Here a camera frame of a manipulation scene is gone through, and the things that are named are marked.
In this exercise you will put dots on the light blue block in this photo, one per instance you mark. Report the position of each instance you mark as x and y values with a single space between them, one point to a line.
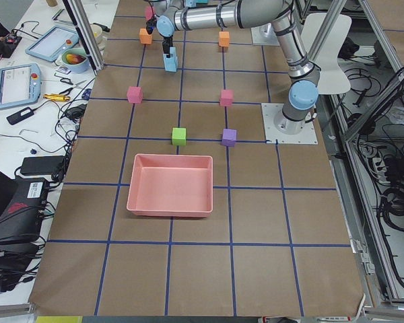
172 53
171 64

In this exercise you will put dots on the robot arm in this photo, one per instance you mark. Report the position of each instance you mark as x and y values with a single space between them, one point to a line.
162 16
303 73

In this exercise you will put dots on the pink block far right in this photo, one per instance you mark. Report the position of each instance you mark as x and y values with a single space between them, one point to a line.
149 13

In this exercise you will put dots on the orange block far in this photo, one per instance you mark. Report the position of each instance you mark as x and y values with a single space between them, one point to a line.
144 37

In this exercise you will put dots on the orange block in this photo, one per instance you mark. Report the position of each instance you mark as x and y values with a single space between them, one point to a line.
144 37
224 39

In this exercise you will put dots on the teal tray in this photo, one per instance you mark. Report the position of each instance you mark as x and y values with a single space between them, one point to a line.
197 2

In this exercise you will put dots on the bowl with lemon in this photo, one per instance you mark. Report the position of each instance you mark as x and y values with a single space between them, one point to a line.
99 36

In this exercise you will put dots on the orange block near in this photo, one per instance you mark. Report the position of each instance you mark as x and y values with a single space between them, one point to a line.
224 39

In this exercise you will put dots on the pink block far left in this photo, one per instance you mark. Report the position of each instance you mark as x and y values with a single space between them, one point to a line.
135 95

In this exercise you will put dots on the pink block near left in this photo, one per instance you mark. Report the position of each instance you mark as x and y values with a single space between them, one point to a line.
226 97

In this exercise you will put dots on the bowl with dark fruit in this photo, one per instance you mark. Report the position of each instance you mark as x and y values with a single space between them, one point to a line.
75 59

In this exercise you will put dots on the green block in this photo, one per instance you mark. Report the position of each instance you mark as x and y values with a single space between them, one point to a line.
179 136

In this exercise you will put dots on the teach pendant far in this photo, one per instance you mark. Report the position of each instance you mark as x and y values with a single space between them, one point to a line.
51 44

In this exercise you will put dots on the teach pendant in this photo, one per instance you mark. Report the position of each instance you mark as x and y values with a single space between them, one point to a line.
51 44
19 85

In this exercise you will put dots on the purple block near pink tray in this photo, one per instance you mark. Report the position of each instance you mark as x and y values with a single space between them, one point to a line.
229 137

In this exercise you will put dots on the gold cylinder tool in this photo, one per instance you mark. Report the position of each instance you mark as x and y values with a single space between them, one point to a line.
57 97

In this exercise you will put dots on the pink tray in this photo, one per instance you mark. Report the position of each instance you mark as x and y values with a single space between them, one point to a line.
171 185

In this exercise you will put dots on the teach pendant near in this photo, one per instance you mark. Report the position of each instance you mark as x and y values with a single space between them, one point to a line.
19 85

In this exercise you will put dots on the black power adapter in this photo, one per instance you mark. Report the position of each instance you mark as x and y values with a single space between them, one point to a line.
20 115

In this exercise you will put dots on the white chair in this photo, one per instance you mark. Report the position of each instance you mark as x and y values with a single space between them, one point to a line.
332 78

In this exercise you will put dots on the aluminium frame post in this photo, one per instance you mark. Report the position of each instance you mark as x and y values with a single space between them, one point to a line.
83 28

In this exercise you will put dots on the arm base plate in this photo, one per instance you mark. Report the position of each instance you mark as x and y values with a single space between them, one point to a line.
280 130
264 35

